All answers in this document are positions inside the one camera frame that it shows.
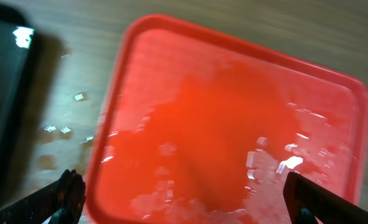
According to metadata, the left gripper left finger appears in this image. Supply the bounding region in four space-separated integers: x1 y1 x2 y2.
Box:
0 169 86 224

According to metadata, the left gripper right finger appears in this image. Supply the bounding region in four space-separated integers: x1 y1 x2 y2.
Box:
283 172 368 224

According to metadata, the red plastic tray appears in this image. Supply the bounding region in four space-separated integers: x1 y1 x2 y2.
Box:
86 14 368 223

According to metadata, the black rectangular water tray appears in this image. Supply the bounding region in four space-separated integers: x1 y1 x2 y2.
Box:
0 4 40 200

